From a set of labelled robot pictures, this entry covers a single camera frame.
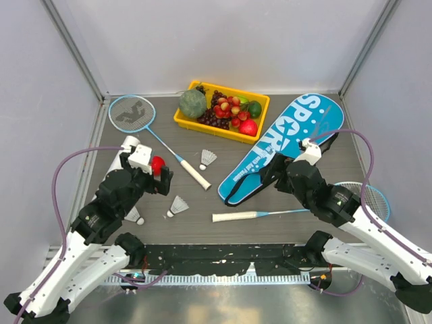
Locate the aluminium frame post right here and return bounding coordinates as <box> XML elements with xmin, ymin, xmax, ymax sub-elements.
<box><xmin>338</xmin><ymin>0</ymin><xmax>400</xmax><ymax>100</ymax></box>

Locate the white shuttlecock tube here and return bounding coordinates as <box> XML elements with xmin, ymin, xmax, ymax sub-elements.
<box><xmin>103</xmin><ymin>136</ymin><xmax>140</xmax><ymax>180</ymax></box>

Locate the aluminium frame post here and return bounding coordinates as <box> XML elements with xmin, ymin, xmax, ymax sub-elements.
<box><xmin>338</xmin><ymin>0</ymin><xmax>400</xmax><ymax>100</ymax></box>
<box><xmin>41</xmin><ymin>1</ymin><xmax>110</xmax><ymax>103</ymax></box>

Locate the green melon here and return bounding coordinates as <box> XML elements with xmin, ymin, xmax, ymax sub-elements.
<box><xmin>179</xmin><ymin>89</ymin><xmax>207</xmax><ymax>118</ymax></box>

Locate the red tomato ball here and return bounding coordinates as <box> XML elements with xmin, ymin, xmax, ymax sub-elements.
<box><xmin>151</xmin><ymin>156</ymin><xmax>165</xmax><ymax>176</ymax></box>

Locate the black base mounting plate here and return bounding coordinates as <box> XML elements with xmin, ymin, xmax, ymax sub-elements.
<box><xmin>127</xmin><ymin>243</ymin><xmax>329</xmax><ymax>277</ymax></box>

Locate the red apple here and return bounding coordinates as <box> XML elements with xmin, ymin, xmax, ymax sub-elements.
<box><xmin>238</xmin><ymin>119</ymin><xmax>258</xmax><ymax>137</ymax></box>

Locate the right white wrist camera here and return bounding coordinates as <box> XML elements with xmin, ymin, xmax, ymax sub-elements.
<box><xmin>294</xmin><ymin>138</ymin><xmax>322</xmax><ymax>165</ymax></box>

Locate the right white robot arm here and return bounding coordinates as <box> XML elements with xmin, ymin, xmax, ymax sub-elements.
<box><xmin>259</xmin><ymin>152</ymin><xmax>431</xmax><ymax>314</ymax></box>

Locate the dark purple grape bunch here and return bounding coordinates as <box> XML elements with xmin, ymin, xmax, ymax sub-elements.
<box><xmin>196</xmin><ymin>90</ymin><xmax>232</xmax><ymax>130</ymax></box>

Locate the green lime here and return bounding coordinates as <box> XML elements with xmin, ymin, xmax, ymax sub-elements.
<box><xmin>248</xmin><ymin>101</ymin><xmax>262</xmax><ymax>119</ymax></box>

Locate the blue racket top left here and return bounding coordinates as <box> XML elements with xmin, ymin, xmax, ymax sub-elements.
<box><xmin>108</xmin><ymin>94</ymin><xmax>211</xmax><ymax>191</ymax></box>

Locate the white shuttlecock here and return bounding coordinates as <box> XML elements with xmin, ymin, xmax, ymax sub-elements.
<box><xmin>167</xmin><ymin>196</ymin><xmax>189</xmax><ymax>218</ymax></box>
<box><xmin>199</xmin><ymin>149</ymin><xmax>217</xmax><ymax>171</ymax></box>
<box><xmin>124</xmin><ymin>207</ymin><xmax>144</xmax><ymax>225</ymax></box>

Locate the white slotted cable duct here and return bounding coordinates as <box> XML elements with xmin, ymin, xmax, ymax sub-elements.
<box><xmin>104</xmin><ymin>273</ymin><xmax>311</xmax><ymax>286</ymax></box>

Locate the aluminium frame post left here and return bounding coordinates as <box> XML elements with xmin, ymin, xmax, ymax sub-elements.
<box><xmin>41</xmin><ymin>1</ymin><xmax>110</xmax><ymax>103</ymax></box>

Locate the blue racket cover bag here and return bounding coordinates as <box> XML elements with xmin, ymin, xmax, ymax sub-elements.
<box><xmin>218</xmin><ymin>93</ymin><xmax>345</xmax><ymax>207</ymax></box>

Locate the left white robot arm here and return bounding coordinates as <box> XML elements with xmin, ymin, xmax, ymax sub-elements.
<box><xmin>4</xmin><ymin>144</ymin><xmax>173</xmax><ymax>323</ymax></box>

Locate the red cherry bunch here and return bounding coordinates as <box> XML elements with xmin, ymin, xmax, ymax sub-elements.
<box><xmin>218</xmin><ymin>96</ymin><xmax>250</xmax><ymax>128</ymax></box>

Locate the blue racket bottom right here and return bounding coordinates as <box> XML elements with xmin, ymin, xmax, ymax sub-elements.
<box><xmin>212</xmin><ymin>182</ymin><xmax>390</xmax><ymax>223</ymax></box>

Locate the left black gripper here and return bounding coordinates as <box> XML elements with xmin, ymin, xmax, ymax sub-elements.
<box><xmin>119</xmin><ymin>151</ymin><xmax>173</xmax><ymax>216</ymax></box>

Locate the blue racket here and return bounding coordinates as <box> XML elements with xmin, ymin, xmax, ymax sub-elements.
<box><xmin>212</xmin><ymin>182</ymin><xmax>390</xmax><ymax>223</ymax></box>
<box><xmin>108</xmin><ymin>94</ymin><xmax>211</xmax><ymax>191</ymax></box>

